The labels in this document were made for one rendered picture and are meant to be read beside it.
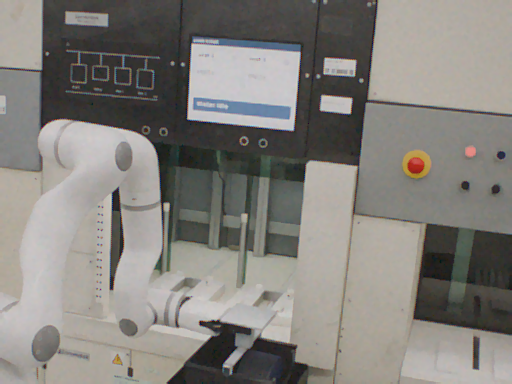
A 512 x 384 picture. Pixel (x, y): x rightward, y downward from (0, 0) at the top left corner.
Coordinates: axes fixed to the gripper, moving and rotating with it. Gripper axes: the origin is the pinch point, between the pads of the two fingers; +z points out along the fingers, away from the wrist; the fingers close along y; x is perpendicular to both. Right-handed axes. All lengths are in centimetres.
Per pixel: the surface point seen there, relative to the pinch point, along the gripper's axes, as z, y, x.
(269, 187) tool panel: -28, -114, 8
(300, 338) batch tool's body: 7.4, -25.7, -11.8
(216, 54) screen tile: -22, -29, 58
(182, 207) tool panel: -64, -118, -6
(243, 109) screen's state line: -14, -30, 45
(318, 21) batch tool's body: 3, -30, 68
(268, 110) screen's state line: -7, -30, 45
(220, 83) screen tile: -20, -29, 51
